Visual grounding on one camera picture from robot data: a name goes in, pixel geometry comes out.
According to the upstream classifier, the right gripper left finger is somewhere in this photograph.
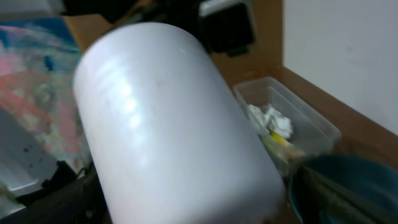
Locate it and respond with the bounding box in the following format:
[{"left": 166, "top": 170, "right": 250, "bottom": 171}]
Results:
[{"left": 1, "top": 161, "right": 107, "bottom": 224}]

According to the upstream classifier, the dark blue plate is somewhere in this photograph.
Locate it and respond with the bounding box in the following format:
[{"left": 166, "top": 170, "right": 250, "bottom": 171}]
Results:
[{"left": 288, "top": 155, "right": 397, "bottom": 223}]

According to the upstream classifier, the yellow green snack wrapper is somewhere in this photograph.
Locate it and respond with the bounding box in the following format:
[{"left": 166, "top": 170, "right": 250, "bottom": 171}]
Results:
[{"left": 261, "top": 131, "right": 306, "bottom": 162}]

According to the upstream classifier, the clear plastic bin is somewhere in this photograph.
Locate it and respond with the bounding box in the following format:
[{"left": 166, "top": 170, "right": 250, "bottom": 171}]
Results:
[{"left": 233, "top": 77, "right": 341, "bottom": 177}]

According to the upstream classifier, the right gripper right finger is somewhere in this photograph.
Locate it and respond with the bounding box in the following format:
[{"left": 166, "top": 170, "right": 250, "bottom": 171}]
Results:
[{"left": 294, "top": 166, "right": 397, "bottom": 224}]

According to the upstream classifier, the pink cup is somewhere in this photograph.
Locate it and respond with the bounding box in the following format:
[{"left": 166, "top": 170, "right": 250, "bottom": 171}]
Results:
[{"left": 73, "top": 22, "right": 285, "bottom": 224}]

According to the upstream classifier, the white tissue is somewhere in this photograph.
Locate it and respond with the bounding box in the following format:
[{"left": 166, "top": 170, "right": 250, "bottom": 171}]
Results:
[{"left": 247, "top": 104, "right": 293, "bottom": 139}]

